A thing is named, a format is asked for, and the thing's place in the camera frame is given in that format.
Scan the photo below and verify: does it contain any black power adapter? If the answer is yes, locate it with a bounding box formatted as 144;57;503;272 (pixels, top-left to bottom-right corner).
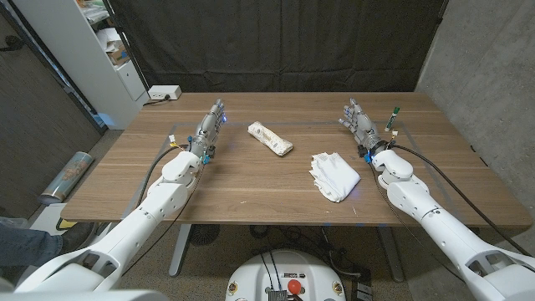
349;280;374;301

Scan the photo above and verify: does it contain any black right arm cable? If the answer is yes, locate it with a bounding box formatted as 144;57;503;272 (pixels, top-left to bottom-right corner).
391;144;532;257

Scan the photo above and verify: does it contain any white shelf cabinet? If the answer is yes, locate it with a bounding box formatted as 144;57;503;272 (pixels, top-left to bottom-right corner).
12;0;150;130

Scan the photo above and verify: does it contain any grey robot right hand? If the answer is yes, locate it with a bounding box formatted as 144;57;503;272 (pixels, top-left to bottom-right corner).
338;97;390;158

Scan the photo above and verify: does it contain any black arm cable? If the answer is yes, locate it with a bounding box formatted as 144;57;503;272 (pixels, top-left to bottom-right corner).
391;144;532;257
135;144;190;210

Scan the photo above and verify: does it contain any rolled printed poster tube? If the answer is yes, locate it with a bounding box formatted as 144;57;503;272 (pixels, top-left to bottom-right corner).
38;150;94;205

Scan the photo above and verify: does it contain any green capped marker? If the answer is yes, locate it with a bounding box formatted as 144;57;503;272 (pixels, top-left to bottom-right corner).
384;106;401;133

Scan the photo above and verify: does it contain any cardboard box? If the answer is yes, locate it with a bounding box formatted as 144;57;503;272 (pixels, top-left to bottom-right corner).
106;41;131;66

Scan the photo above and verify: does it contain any black round fan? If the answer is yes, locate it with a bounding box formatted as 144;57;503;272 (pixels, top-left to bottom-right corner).
190;224;222;247

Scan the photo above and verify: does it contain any folded white cloth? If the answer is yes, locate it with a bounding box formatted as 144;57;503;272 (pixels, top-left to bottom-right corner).
308;151;362;204

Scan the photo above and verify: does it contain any grey table leg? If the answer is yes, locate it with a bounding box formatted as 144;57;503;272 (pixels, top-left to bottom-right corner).
375;225;405;283
168;224;193;278

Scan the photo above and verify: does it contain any white power strip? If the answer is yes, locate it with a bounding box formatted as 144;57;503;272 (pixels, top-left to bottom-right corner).
147;84;183;101

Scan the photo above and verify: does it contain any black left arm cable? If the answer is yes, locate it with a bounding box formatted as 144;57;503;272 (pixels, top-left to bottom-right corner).
135;144;190;210

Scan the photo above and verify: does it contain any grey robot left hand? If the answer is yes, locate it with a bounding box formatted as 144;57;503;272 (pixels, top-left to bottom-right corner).
186;98;228;165

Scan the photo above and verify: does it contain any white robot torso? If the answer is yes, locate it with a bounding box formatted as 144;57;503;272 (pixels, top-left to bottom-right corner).
224;249;347;301

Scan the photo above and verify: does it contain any black door handle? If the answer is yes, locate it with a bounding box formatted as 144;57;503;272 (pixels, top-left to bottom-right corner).
0;34;25;53

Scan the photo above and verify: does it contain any white patterned pen bag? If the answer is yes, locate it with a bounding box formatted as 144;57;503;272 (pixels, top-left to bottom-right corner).
247;120;294;157

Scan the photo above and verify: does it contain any dark shoe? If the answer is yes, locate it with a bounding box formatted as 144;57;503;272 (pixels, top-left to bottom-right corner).
60;221;97;253

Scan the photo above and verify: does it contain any person leg in jeans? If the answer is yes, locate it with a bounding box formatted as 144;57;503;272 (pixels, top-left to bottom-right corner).
0;225;64;268

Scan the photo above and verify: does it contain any black backdrop curtain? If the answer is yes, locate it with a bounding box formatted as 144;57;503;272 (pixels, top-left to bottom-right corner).
107;0;449;94

